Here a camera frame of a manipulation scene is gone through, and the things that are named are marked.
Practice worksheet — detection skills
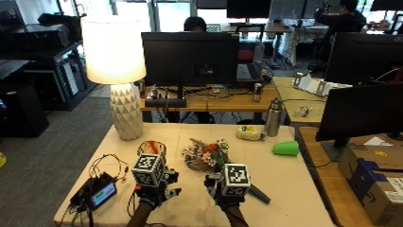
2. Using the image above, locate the person's left hand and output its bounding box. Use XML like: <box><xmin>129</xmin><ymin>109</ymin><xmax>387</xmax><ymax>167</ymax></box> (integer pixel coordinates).
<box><xmin>132</xmin><ymin>167</ymin><xmax>182</xmax><ymax>208</ymax></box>

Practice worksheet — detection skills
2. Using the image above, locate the person's right hand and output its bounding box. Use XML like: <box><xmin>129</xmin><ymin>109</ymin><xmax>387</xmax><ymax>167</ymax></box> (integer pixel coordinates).
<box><xmin>204</xmin><ymin>171</ymin><xmax>253</xmax><ymax>209</ymax></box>

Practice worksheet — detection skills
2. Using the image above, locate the mixed flower bouquet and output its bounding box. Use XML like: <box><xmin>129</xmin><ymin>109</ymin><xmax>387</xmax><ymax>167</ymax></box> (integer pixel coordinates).
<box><xmin>180</xmin><ymin>137</ymin><xmax>273</xmax><ymax>205</ymax></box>

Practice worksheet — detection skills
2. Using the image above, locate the clear glass vase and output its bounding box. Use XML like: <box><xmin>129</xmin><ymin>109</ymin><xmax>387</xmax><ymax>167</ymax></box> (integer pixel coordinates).
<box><xmin>136</xmin><ymin>139</ymin><xmax>169</xmax><ymax>160</ymax></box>

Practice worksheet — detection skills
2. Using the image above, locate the white marker cube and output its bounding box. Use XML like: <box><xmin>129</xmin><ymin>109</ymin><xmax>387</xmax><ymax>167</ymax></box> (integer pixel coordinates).
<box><xmin>130</xmin><ymin>152</ymin><xmax>168</xmax><ymax>188</ymax></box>
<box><xmin>221</xmin><ymin>163</ymin><xmax>252</xmax><ymax>198</ymax></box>

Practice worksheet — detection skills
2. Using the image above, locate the black device with screen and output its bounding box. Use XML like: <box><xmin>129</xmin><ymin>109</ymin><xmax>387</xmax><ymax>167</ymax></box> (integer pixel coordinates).
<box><xmin>69</xmin><ymin>171</ymin><xmax>119</xmax><ymax>212</ymax></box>

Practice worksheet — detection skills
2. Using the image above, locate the pale tape roll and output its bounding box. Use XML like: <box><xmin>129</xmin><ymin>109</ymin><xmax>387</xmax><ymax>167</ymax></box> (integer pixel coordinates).
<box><xmin>234</xmin><ymin>125</ymin><xmax>267</xmax><ymax>142</ymax></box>

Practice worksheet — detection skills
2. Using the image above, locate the green plastic cup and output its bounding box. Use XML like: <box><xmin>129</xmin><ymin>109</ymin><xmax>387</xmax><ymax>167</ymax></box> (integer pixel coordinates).
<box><xmin>271</xmin><ymin>140</ymin><xmax>301</xmax><ymax>157</ymax></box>

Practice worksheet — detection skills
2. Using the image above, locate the black bar speaker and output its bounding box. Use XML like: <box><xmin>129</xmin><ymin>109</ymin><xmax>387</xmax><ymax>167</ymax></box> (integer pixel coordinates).
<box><xmin>144</xmin><ymin>97</ymin><xmax>188</xmax><ymax>109</ymax></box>

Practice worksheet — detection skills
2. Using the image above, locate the steel water bottle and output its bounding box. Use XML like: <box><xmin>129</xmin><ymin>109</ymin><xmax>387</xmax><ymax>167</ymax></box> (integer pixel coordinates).
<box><xmin>265</xmin><ymin>97</ymin><xmax>286</xmax><ymax>138</ymax></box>

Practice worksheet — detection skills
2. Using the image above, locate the wooden desk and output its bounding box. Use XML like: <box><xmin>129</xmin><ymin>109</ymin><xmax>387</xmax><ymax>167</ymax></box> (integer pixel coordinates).
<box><xmin>140</xmin><ymin>82</ymin><xmax>282</xmax><ymax>125</ymax></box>
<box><xmin>297</xmin><ymin>126</ymin><xmax>403</xmax><ymax>227</ymax></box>
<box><xmin>273</xmin><ymin>76</ymin><xmax>333</xmax><ymax>127</ymax></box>

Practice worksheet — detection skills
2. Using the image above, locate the small silver can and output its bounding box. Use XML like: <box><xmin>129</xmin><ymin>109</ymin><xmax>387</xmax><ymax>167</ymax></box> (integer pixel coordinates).
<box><xmin>252</xmin><ymin>82</ymin><xmax>265</xmax><ymax>103</ymax></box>

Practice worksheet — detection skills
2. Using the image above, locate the small metal object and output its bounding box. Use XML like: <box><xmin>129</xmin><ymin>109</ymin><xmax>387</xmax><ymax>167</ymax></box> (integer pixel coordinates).
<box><xmin>294</xmin><ymin>105</ymin><xmax>314</xmax><ymax>118</ymax></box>

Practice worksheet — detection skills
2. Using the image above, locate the open laptop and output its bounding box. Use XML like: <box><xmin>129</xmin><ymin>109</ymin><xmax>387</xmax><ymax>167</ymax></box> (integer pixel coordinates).
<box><xmin>236</xmin><ymin>61</ymin><xmax>266</xmax><ymax>83</ymax></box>

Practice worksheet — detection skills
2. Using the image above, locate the brown cardboard box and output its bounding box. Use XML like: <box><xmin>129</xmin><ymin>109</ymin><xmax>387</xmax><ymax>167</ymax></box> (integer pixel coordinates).
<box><xmin>338</xmin><ymin>144</ymin><xmax>403</xmax><ymax>227</ymax></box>

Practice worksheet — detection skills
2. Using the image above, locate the black computer monitor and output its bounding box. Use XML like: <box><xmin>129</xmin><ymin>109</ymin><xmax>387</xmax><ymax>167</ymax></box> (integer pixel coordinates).
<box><xmin>141</xmin><ymin>31</ymin><xmax>241</xmax><ymax>100</ymax></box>
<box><xmin>315</xmin><ymin>82</ymin><xmax>403</xmax><ymax>162</ymax></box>
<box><xmin>323</xmin><ymin>31</ymin><xmax>403</xmax><ymax>87</ymax></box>
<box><xmin>225</xmin><ymin>0</ymin><xmax>273</xmax><ymax>20</ymax></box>

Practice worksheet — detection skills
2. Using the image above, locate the white paper holder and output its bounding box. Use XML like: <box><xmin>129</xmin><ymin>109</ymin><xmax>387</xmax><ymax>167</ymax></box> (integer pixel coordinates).
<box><xmin>293</xmin><ymin>71</ymin><xmax>353</xmax><ymax>97</ymax></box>

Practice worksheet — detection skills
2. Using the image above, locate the black computer tower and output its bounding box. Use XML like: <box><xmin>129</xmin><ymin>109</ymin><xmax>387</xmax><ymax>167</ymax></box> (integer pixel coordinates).
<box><xmin>0</xmin><ymin>83</ymin><xmax>51</xmax><ymax>138</ymax></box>

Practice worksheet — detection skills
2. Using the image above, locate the white table lamp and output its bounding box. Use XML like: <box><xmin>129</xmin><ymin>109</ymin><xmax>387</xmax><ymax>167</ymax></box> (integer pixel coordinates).
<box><xmin>80</xmin><ymin>15</ymin><xmax>148</xmax><ymax>142</ymax></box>

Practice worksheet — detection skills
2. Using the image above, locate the black shelf rack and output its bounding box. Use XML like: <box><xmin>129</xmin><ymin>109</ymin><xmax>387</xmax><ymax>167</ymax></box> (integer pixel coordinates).
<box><xmin>0</xmin><ymin>23</ymin><xmax>96</xmax><ymax>112</ymax></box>

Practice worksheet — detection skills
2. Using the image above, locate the black cable bundle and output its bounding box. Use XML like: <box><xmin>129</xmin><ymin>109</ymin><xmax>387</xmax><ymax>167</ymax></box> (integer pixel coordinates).
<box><xmin>88</xmin><ymin>153</ymin><xmax>130</xmax><ymax>183</ymax></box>

